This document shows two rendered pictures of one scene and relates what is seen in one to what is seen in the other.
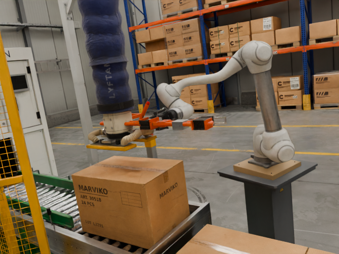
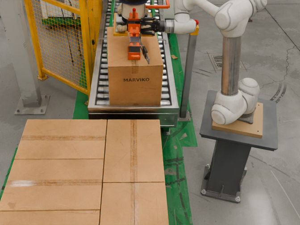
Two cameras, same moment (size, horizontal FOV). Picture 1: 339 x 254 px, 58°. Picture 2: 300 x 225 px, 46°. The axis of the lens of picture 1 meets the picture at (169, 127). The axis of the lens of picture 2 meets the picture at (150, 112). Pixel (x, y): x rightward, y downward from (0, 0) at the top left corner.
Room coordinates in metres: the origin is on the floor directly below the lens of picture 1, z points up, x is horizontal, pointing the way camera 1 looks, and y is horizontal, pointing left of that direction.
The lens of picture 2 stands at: (0.36, -1.60, 2.35)
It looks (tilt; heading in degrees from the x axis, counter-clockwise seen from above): 41 degrees down; 48
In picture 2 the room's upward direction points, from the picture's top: 3 degrees clockwise
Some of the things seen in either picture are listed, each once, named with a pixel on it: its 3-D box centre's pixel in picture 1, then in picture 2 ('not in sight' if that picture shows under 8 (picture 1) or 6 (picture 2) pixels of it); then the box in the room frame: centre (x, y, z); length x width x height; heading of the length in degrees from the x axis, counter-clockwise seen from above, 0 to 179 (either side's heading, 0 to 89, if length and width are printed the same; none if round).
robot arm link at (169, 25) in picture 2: (174, 115); (168, 26); (1.92, -0.04, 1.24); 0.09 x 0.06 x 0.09; 53
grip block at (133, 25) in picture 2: (149, 123); (134, 25); (1.74, 0.11, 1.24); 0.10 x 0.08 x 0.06; 142
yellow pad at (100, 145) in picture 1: (110, 143); (120, 22); (1.81, 0.37, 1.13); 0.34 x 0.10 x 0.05; 52
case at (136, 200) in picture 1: (131, 196); (132, 66); (1.89, 0.30, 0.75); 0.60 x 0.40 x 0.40; 55
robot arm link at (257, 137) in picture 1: (265, 139); (245, 94); (2.07, -0.65, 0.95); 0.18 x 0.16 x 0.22; 5
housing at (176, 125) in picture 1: (180, 124); (134, 42); (1.61, -0.06, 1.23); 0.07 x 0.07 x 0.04; 52
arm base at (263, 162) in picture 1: (263, 157); (242, 107); (2.10, -0.63, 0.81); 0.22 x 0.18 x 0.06; 30
